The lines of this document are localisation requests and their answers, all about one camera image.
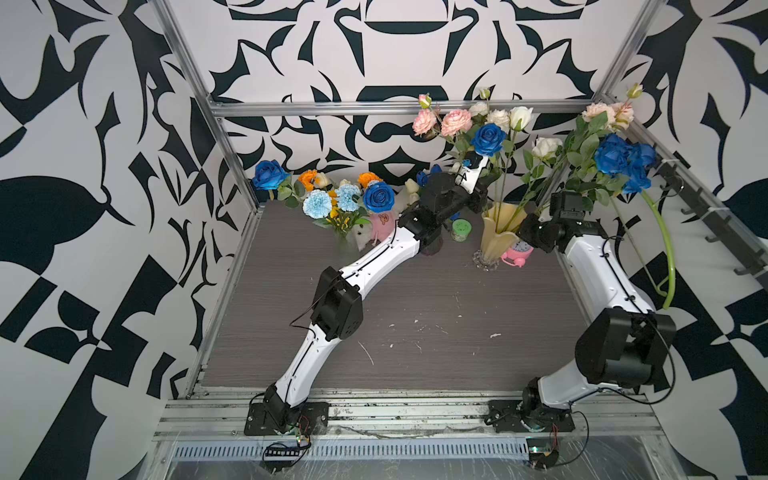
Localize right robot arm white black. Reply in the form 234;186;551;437
518;192;676;432

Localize pink rose stem right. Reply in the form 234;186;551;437
563;83;644;175

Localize clear glass vase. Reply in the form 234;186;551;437
333;231;360;268

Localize pink rose stem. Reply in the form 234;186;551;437
563;83;644;175
412;94;473;145

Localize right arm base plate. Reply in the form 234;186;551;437
484;400;575;433

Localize controller board with wires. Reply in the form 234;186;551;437
261;436;312;473
528;424;591;471

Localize pink rose stem left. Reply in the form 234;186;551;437
412;94;473;145

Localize white rose stems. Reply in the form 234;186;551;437
469;87;562;210

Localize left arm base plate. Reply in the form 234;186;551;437
243;402;330;437

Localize dark purple glass vase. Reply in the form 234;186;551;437
419;236;443;256

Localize blue orange mixed bouquet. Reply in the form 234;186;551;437
250;160;396;237

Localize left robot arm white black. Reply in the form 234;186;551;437
261;169;494;433

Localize black hook rail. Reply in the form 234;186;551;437
652;142;767;289

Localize blue white tulip bunch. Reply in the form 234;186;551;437
404;164;443;204

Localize small green cup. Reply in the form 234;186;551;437
451;218;472;242

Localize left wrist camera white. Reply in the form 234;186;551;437
456;152;490;194

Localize pink alarm clock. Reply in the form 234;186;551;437
500;240;534;268

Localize blue rose spray stem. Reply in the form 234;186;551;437
527;133;659;223

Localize right controller board with wires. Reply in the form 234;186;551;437
528;424;591;471

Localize left controller board with wires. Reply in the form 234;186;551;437
261;436;312;473

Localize white plush toy pink shirt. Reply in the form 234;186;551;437
352;211;397;251

